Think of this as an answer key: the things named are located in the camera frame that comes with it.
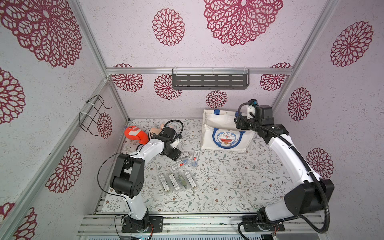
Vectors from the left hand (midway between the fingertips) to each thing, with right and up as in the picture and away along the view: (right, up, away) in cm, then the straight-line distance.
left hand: (173, 154), depth 94 cm
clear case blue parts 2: (+14, -6, +1) cm, 15 cm away
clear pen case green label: (+6, -13, -6) cm, 15 cm away
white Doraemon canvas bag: (+28, +14, -6) cm, 32 cm away
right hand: (+38, +22, -14) cm, 46 cm away
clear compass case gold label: (+7, -1, +4) cm, 8 cm away
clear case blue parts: (+5, -6, +1) cm, 8 cm away
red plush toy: (-28, +13, +8) cm, 32 cm away
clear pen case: (+11, -14, -6) cm, 19 cm away
